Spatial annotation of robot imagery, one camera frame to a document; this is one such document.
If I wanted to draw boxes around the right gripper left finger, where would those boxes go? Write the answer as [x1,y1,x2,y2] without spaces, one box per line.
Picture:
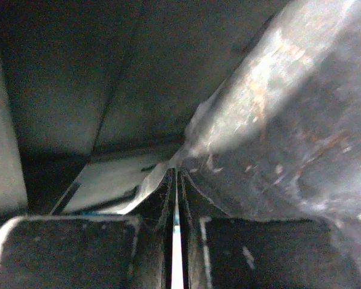
[0,169,176,288]

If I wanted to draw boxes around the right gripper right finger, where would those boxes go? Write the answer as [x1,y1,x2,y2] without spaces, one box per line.
[177,172,361,288]

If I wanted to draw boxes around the black plastic tool box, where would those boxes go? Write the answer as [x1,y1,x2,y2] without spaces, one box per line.
[0,1,286,216]

